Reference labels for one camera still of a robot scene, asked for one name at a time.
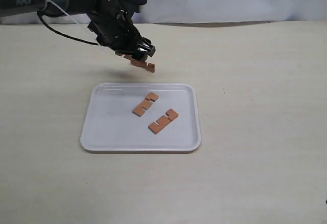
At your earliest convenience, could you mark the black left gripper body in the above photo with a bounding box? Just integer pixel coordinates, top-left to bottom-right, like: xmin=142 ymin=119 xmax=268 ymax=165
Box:
xmin=88 ymin=0 xmax=151 ymax=55

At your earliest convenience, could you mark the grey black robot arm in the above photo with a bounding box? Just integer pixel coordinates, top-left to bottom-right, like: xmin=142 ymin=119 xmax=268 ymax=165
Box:
xmin=1 ymin=0 xmax=155 ymax=62

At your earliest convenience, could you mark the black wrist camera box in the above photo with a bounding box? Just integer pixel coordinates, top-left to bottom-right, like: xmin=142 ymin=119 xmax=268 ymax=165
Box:
xmin=119 ymin=0 xmax=147 ymax=15

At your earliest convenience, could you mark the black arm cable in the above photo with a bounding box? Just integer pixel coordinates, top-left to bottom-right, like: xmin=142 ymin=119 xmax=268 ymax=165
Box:
xmin=37 ymin=11 xmax=99 ymax=47

